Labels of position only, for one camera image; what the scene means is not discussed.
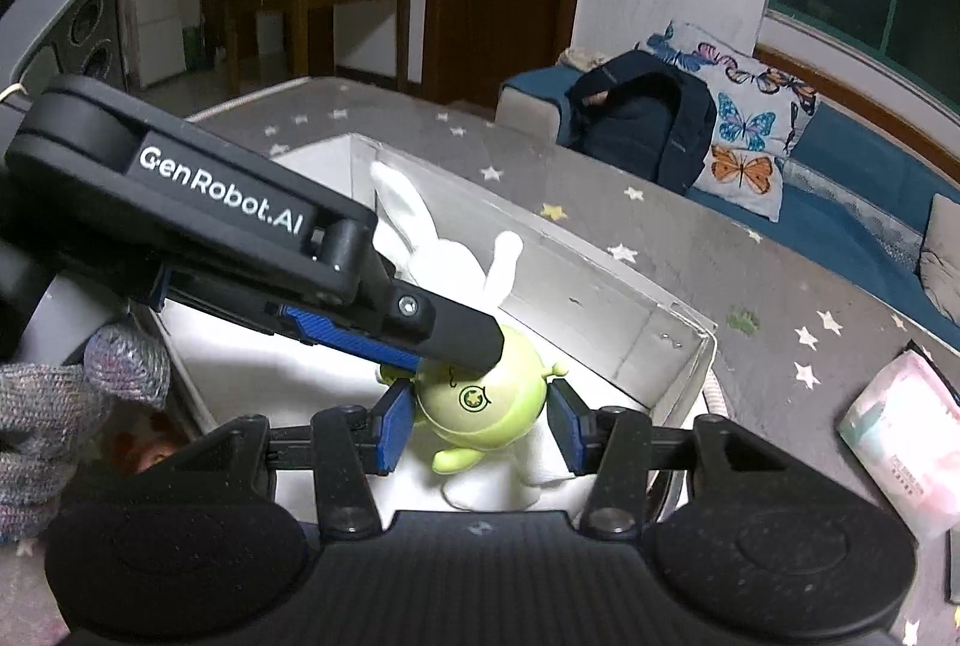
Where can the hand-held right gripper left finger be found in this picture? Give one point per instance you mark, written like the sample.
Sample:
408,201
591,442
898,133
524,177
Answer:
394,427

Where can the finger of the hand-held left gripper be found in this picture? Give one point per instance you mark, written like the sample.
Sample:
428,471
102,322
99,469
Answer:
450,327
337,334

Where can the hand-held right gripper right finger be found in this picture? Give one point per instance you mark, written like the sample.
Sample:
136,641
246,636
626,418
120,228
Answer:
568,428

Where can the green toy figure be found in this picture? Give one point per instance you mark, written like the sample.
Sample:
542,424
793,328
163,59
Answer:
487,413

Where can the white storage box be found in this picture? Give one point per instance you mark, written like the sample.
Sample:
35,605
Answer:
585,293

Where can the person's left hand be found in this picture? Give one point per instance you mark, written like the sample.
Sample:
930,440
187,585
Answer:
52,436

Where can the white plush rabbit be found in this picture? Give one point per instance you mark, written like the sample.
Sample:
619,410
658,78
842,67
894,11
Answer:
450,263

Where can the green bag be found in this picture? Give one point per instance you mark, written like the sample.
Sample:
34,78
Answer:
193,49

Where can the white refrigerator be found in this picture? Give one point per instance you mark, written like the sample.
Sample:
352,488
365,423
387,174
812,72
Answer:
156,15

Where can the white bin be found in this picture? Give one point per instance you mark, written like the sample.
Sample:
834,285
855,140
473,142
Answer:
271,32

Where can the orange toy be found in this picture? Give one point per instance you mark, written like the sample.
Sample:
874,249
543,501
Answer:
154,455

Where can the dark blue backpack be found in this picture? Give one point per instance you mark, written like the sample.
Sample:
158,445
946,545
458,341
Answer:
645,121

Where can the beige cloth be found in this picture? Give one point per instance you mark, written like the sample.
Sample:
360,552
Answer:
589,57

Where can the pastel tissue pack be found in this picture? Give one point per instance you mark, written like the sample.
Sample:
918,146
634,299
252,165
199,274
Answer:
907,443

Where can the butterfly print pillow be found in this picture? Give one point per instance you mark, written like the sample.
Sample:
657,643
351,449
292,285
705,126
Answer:
750,121

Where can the blue sofa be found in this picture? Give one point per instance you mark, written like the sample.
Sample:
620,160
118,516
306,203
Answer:
862,203

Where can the grey cushion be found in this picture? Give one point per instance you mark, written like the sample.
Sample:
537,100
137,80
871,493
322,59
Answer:
943,263

